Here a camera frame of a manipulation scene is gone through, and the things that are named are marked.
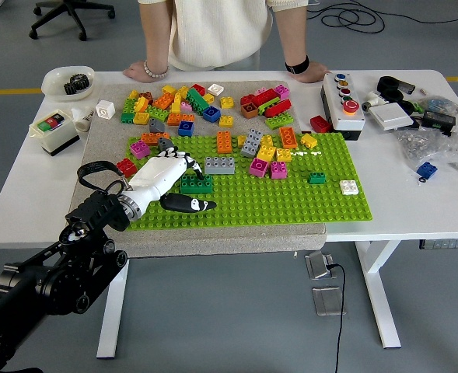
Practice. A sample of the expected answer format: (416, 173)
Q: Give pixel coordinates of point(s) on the person's right hand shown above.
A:
(137, 71)

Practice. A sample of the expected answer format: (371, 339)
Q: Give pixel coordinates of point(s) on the person's left hand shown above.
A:
(313, 72)

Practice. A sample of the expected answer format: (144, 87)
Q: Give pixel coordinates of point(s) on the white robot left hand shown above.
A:
(158, 175)

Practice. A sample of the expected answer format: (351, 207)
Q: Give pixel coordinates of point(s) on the grey slope brick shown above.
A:
(165, 143)
(156, 126)

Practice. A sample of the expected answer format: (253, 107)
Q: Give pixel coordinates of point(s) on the dark green long brick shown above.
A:
(197, 185)

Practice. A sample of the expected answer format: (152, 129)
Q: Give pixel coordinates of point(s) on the flat-lying grey long brick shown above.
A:
(220, 166)

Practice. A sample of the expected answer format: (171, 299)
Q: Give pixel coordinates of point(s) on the person's right forearm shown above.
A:
(156, 39)

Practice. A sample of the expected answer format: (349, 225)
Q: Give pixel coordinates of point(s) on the person's left forearm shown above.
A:
(291, 35)

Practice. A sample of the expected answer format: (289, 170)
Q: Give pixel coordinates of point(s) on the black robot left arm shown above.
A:
(96, 211)

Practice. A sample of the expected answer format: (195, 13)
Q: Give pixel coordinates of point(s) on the green toy baseplate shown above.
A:
(259, 206)

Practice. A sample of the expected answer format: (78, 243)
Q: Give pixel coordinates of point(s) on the black wristwatch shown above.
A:
(296, 68)

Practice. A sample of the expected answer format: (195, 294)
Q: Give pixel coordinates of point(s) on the pink square brick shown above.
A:
(279, 169)
(140, 149)
(282, 91)

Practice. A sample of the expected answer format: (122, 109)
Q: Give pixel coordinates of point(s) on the red square brick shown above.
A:
(126, 167)

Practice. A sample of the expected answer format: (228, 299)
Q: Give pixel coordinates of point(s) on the orange-yellow brick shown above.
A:
(141, 104)

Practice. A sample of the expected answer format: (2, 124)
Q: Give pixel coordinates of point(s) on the orange long brick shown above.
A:
(288, 137)
(180, 118)
(224, 142)
(151, 138)

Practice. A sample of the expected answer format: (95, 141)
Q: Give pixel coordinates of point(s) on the white cube brick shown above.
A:
(105, 109)

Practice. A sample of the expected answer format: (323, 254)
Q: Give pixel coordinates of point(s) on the red rounded brick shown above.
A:
(278, 108)

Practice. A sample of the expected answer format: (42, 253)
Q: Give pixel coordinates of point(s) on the tall yellow brick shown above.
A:
(177, 103)

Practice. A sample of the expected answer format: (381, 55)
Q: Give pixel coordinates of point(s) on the blue square brick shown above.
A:
(186, 128)
(212, 113)

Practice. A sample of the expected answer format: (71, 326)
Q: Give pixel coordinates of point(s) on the lime green flat brick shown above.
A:
(269, 104)

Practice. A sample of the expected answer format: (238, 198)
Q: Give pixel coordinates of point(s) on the red long brick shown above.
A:
(264, 97)

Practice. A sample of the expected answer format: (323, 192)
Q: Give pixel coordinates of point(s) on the push-button control box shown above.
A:
(347, 120)

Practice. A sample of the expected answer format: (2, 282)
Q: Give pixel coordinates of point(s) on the lime green long brick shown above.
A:
(279, 120)

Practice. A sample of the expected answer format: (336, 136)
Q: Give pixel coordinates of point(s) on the black gear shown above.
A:
(77, 83)

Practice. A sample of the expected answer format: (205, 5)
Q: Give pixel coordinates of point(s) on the white plastic fitting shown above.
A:
(373, 101)

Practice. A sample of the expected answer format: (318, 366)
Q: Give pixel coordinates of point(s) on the extra long green brick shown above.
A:
(197, 100)

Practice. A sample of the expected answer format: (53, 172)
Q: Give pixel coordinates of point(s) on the white tube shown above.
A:
(81, 116)

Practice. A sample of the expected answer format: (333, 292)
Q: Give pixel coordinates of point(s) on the brown hollow brick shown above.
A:
(249, 110)

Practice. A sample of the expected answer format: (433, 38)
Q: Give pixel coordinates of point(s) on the white square brick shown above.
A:
(349, 186)
(215, 89)

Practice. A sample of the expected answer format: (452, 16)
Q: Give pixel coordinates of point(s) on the white bowl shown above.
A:
(53, 83)

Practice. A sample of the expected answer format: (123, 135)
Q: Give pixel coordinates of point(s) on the yellow square brick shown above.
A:
(227, 102)
(226, 121)

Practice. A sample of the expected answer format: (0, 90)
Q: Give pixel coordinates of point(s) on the grey-brown mat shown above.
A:
(213, 242)

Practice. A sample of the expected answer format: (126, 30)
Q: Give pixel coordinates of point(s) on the black office chair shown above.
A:
(73, 11)

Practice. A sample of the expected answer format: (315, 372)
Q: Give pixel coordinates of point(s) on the person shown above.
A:
(213, 27)

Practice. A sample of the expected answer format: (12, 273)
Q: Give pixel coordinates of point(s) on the small yellow brick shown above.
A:
(241, 141)

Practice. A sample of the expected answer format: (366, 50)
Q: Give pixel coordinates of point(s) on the tilted grey long brick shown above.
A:
(252, 142)

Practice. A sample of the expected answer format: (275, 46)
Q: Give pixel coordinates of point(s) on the magenta square brick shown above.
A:
(259, 167)

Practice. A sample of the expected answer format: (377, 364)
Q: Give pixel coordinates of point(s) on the small dark green brick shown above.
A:
(317, 177)

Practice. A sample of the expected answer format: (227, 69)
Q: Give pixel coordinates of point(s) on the clear bag with blue part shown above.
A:
(438, 104)

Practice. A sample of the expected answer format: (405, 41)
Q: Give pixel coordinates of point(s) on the black power adapter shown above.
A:
(439, 120)

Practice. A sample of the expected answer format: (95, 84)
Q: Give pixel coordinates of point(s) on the white table leg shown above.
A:
(380, 295)
(112, 318)

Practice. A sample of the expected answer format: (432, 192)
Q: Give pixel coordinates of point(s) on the silver floor socket box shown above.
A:
(316, 266)

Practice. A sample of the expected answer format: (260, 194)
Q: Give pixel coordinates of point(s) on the silver floor plate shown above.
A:
(327, 301)

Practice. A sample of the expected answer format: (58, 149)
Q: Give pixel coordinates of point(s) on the grey table control panel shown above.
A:
(446, 244)

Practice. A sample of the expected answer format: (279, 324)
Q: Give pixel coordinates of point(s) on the white switch plate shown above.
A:
(390, 117)

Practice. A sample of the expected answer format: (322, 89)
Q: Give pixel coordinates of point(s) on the white red-green switch box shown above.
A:
(53, 140)

